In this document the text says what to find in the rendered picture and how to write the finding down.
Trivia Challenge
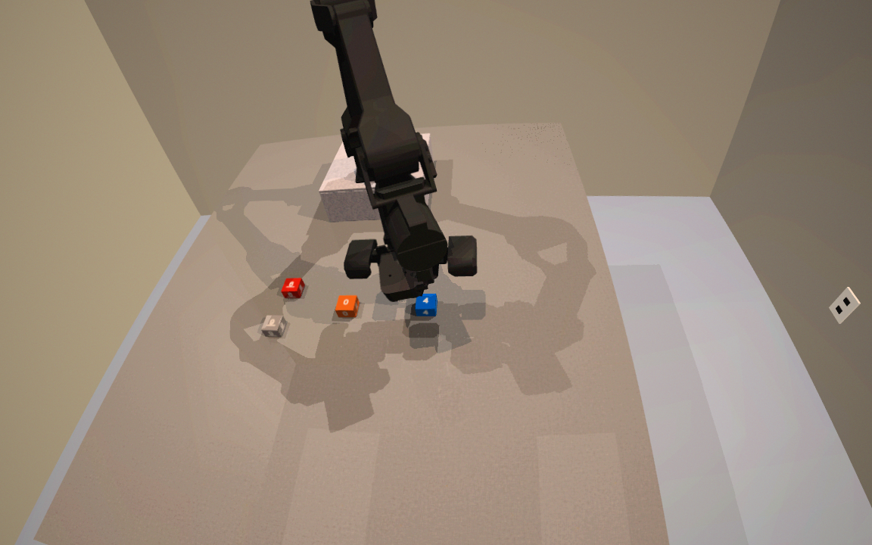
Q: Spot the orange block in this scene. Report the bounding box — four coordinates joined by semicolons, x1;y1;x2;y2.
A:
335;295;359;317

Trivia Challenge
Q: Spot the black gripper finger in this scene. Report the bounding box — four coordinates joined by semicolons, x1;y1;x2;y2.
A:
420;265;439;297

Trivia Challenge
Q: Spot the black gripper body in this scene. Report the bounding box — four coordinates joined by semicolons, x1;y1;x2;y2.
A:
344;225;477;279

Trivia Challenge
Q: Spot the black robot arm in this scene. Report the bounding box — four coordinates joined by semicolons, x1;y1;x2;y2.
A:
310;0;448;302

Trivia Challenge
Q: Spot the red block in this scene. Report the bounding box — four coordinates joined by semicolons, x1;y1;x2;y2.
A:
281;279;305;298

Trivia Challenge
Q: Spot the blue block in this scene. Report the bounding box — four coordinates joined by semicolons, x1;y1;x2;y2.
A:
415;294;438;316

